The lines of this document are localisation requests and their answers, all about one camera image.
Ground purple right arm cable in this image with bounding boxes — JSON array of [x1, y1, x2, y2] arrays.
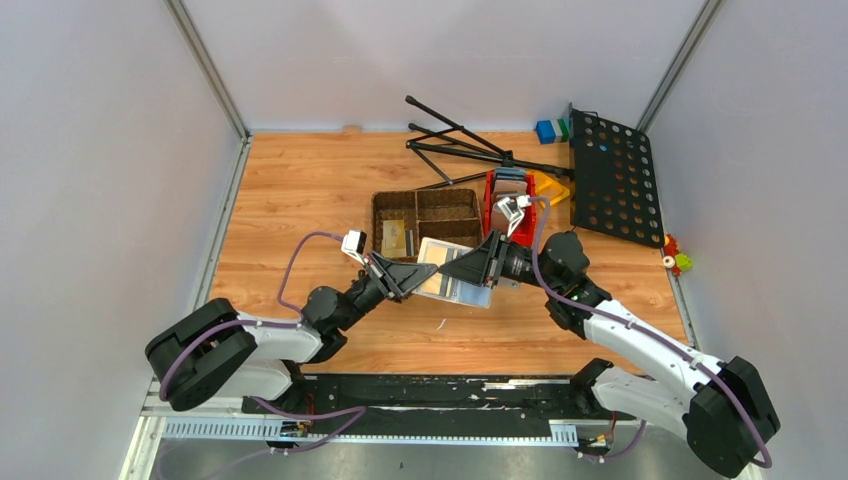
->
[[526, 195, 774, 470]]

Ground blue green toy block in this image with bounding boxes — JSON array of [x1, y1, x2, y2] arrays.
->
[[534, 118, 571, 145]]

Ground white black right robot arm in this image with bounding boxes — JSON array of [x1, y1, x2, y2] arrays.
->
[[439, 232, 781, 477]]

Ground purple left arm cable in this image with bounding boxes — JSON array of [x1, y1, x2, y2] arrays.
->
[[157, 231, 369, 465]]

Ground brown wicker divided basket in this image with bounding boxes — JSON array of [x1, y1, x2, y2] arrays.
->
[[372, 188, 483, 261]]

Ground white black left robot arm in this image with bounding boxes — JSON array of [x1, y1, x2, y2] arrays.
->
[[144, 254, 438, 413]]

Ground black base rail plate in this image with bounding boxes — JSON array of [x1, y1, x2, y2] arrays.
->
[[270, 374, 631, 438]]

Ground black perforated music stand desk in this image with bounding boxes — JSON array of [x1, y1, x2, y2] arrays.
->
[[569, 108, 665, 248]]

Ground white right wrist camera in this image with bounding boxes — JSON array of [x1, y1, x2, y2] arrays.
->
[[491, 195, 531, 238]]

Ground red plastic bin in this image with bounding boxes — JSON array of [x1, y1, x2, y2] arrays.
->
[[482, 168, 536, 246]]

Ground black folding music stand legs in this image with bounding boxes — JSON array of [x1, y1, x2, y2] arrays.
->
[[404, 95, 575, 189]]

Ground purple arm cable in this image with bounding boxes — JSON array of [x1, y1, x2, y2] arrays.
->
[[526, 195, 774, 470], [157, 231, 369, 465]]

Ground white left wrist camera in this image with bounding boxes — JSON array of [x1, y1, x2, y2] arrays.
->
[[341, 229, 367, 264]]

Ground red green small toy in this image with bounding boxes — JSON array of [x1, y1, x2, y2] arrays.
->
[[662, 234, 693, 277]]

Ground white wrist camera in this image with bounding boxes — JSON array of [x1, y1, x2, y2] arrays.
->
[[491, 195, 531, 238], [341, 229, 367, 264]]

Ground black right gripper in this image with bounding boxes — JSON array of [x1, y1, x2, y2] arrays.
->
[[437, 229, 559, 293]]

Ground white card holder wallet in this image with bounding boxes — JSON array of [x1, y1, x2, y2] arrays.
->
[[413, 232, 512, 309]]

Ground gold credit cards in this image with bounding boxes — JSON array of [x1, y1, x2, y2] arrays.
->
[[380, 219, 415, 259]]

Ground gold card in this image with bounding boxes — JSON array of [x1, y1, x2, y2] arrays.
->
[[417, 238, 464, 301]]

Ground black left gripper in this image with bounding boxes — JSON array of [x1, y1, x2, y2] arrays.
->
[[338, 251, 438, 333]]

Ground yellow transparent tray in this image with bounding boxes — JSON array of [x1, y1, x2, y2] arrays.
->
[[530, 170, 571, 206]]

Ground card holders in red bin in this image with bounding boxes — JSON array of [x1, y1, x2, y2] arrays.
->
[[489, 167, 527, 196]]

